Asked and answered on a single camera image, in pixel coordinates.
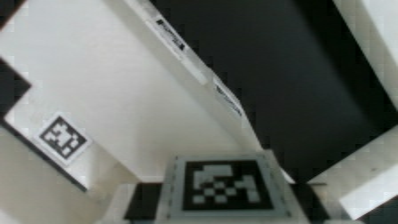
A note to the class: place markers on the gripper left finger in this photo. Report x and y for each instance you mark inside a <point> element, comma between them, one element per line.
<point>141,211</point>

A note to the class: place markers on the white chair leg block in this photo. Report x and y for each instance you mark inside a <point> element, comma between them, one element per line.
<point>227,189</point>

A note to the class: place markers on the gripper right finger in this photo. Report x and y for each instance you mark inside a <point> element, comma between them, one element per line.
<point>310,203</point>

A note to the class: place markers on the white chair back part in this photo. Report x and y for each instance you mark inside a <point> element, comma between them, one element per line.
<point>95,53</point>

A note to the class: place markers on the white chair leg with tag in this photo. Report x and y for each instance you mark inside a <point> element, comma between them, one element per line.
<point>58,141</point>

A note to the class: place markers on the white L-shaped obstacle fence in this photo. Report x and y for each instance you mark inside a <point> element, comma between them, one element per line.
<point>360,181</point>

